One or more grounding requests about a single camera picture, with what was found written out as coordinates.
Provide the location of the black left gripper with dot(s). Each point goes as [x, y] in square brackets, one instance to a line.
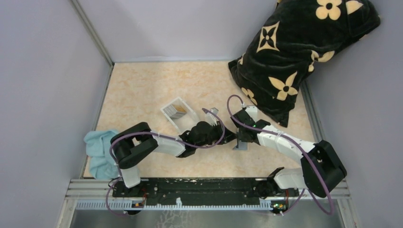
[230, 136]

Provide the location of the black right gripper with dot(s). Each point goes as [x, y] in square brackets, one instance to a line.
[240, 135]

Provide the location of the light blue cloth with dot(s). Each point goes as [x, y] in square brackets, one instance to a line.
[101, 165]

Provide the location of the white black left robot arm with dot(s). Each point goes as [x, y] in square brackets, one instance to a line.
[131, 146]

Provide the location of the white plastic card box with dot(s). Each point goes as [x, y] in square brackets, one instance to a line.
[185, 122]

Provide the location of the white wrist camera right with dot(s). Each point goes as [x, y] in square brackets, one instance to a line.
[252, 112]

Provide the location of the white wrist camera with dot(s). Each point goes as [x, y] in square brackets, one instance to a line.
[210, 117]
[252, 112]

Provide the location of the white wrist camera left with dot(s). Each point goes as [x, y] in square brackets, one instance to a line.
[210, 117]

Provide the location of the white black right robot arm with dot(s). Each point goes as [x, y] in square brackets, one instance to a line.
[321, 169]

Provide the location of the aluminium frame rail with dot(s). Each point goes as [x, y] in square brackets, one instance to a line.
[97, 194]

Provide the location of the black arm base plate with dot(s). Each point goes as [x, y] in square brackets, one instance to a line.
[251, 187]

